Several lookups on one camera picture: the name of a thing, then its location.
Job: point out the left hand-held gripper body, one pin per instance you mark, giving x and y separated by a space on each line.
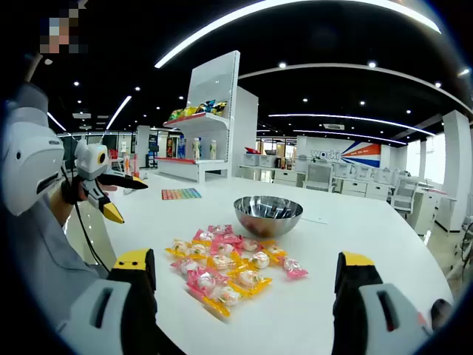
88 159

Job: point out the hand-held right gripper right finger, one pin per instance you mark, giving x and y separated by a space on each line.
369 318

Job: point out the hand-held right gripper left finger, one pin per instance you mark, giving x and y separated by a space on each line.
111 318

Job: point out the pile of marshmallows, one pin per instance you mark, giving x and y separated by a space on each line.
221 262

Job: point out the steel bowl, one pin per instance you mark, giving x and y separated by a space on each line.
268 222

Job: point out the person's left hand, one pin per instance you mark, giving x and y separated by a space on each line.
83 197

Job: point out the person's right hand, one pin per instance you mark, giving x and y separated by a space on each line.
441 312

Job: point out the rainbow grid card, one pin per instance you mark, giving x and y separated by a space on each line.
181 193

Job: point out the white chest-worn device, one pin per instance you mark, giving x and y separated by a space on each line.
29 159

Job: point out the blue drink bottle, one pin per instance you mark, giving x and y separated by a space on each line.
181 147

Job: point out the white table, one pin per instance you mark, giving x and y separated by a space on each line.
351 244

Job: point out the pale drink bottle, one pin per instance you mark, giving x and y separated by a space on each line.
213 149
197 149

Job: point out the person in grey shirt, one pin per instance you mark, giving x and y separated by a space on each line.
40 266

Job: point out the row of snack packets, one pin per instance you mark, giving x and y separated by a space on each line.
196 109

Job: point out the curved ceiling light strip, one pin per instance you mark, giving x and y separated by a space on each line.
159 63

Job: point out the white display shelf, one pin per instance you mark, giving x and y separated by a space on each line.
214 81

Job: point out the white storage boxes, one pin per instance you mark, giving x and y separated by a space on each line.
258 160

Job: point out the white mesh office chair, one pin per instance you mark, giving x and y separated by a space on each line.
318 177

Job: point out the striped wall banner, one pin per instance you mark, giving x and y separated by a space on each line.
366 153

